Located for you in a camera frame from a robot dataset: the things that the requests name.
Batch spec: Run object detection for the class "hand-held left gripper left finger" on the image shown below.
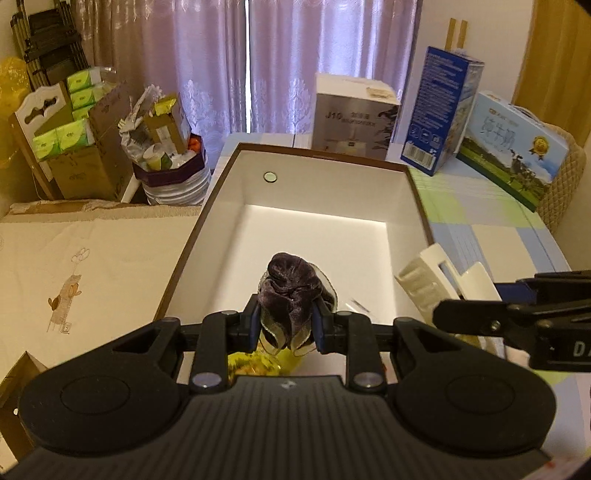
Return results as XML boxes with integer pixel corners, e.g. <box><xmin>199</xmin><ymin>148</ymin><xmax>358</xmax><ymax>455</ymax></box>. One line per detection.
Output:
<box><xmin>111</xmin><ymin>295</ymin><xmax>262</xmax><ymax>394</ymax></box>

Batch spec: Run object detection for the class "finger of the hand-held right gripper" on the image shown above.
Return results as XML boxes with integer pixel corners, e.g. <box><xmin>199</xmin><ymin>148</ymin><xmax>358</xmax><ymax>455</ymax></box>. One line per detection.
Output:
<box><xmin>433</xmin><ymin>299</ymin><xmax>541</xmax><ymax>344</ymax></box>
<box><xmin>499</xmin><ymin>271</ymin><xmax>591</xmax><ymax>303</ymax></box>

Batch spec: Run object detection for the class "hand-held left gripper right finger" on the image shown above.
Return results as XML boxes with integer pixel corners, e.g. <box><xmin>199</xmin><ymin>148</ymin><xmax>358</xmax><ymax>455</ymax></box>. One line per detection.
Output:
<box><xmin>309</xmin><ymin>298</ymin><xmax>482</xmax><ymax>394</ymax></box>

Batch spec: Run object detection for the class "dark velvet scrunchie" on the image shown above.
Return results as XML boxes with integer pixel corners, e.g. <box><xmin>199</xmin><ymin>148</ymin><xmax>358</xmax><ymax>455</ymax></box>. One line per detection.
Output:
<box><xmin>259</xmin><ymin>252</ymin><xmax>340</xmax><ymax>356</ymax></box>

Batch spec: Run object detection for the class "yellow snack packet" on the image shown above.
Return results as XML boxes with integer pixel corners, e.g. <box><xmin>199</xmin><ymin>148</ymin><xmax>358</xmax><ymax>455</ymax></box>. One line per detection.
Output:
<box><xmin>228</xmin><ymin>346</ymin><xmax>308</xmax><ymax>378</ymax></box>

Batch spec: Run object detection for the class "white hair claw clip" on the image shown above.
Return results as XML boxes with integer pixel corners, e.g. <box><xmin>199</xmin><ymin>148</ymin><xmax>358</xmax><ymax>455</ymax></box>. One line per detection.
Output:
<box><xmin>394</xmin><ymin>244</ymin><xmax>502</xmax><ymax>324</ymax></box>

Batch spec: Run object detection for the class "brown cardboard storage box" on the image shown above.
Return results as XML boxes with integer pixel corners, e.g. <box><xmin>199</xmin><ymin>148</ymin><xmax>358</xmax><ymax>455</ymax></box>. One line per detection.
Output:
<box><xmin>154</xmin><ymin>142</ymin><xmax>435</xmax><ymax>386</ymax></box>

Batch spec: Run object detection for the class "quilted chair back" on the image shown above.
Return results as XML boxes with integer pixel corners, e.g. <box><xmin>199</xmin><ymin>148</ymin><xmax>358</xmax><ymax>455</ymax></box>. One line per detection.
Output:
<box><xmin>538</xmin><ymin>122</ymin><xmax>591</xmax><ymax>236</ymax></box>

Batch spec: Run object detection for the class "green and white milk case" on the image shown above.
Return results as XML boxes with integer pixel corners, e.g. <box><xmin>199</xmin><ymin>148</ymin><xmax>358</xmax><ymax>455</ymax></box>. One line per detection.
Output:
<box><xmin>456</xmin><ymin>90</ymin><xmax>570</xmax><ymax>212</ymax></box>

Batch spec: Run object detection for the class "cream printed blanket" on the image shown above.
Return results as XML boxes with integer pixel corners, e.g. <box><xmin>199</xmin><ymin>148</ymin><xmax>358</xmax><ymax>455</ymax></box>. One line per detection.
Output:
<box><xmin>0</xmin><ymin>200</ymin><xmax>204</xmax><ymax>402</ymax></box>

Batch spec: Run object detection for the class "bin with rubbish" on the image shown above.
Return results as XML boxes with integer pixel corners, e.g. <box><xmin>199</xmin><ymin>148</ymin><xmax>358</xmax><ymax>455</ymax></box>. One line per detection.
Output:
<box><xmin>119</xmin><ymin>85</ymin><xmax>209</xmax><ymax>206</ymax></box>

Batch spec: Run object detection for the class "white humidifier carton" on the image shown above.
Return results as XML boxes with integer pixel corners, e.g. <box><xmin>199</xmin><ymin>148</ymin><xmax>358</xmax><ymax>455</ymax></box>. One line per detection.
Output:
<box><xmin>311</xmin><ymin>72</ymin><xmax>402</xmax><ymax>161</ymax></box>

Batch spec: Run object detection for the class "blue milk carton case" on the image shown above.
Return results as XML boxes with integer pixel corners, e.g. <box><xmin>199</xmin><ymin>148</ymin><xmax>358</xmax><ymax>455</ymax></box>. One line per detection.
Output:
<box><xmin>400</xmin><ymin>46</ymin><xmax>485</xmax><ymax>177</ymax></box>

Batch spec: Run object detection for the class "golden curtain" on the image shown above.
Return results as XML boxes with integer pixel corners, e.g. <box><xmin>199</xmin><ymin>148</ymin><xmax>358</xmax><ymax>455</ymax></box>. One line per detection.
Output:
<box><xmin>512</xmin><ymin>0</ymin><xmax>591</xmax><ymax>136</ymax></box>

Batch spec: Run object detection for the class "brown cardboard carton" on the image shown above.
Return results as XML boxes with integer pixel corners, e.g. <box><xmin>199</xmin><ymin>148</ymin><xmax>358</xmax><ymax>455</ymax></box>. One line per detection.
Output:
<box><xmin>48</xmin><ymin>82</ymin><xmax>136</xmax><ymax>201</ymax></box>

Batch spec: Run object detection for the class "brown cardboard piece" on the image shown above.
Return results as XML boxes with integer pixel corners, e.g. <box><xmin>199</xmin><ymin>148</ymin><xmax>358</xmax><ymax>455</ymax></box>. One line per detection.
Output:
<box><xmin>0</xmin><ymin>351</ymin><xmax>49</xmax><ymax>462</ymax></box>

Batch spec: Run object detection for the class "pile of green tissue packs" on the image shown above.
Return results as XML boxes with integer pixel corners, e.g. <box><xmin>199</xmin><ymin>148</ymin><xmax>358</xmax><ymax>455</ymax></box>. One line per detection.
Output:
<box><xmin>33</xmin><ymin>68</ymin><xmax>101</xmax><ymax>161</ymax></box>

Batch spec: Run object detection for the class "lilac patterned curtain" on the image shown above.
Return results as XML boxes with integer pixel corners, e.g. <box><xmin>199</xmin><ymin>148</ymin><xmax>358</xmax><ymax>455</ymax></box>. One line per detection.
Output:
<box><xmin>69</xmin><ymin>0</ymin><xmax>422</xmax><ymax>155</ymax></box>

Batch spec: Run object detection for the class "white cutout cardboard panel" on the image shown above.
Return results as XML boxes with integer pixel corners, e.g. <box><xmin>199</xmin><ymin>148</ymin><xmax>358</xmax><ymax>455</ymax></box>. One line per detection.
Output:
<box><xmin>8</xmin><ymin>83</ymin><xmax>75</xmax><ymax>199</ymax></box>

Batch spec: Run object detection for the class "yellow plastic bag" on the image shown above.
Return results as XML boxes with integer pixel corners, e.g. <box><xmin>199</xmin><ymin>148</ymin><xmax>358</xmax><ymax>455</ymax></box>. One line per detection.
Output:
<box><xmin>0</xmin><ymin>56</ymin><xmax>32</xmax><ymax>160</ymax></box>

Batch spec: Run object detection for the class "black folding rack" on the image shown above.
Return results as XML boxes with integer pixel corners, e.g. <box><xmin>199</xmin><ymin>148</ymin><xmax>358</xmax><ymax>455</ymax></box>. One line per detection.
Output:
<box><xmin>11</xmin><ymin>0</ymin><xmax>89</xmax><ymax>88</ymax></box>

